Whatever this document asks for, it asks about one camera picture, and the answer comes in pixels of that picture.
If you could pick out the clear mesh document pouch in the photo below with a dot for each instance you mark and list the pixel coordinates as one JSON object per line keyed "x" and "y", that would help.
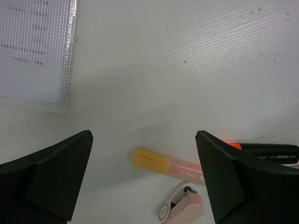
{"x": 36, "y": 40}

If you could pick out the orange black highlighter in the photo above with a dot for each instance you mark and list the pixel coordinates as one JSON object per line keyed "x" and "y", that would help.
{"x": 277, "y": 153}

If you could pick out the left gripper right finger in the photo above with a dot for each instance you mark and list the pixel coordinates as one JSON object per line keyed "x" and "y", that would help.
{"x": 245, "y": 189}

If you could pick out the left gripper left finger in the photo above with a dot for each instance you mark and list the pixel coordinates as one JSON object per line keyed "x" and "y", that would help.
{"x": 43, "y": 187}

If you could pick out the yellow capped pink highlighter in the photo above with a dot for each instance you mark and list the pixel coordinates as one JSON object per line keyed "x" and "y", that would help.
{"x": 168, "y": 166}

